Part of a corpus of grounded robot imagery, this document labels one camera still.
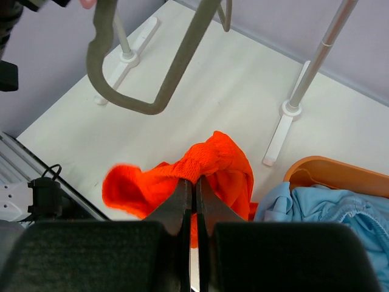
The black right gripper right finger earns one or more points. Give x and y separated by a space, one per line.
239 255

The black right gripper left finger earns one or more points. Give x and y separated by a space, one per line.
147 255

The orange shorts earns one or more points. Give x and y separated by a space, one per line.
226 167

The pink clothes hanger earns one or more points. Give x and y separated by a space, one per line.
88 4

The light blue shorts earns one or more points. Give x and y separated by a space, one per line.
366 215

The grey orange-shorts hanger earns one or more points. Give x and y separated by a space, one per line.
98 48

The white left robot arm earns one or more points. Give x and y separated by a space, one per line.
41 197

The orange plastic basket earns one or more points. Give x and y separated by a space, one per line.
336 175

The silver white clothes rack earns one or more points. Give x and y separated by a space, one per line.
290 110

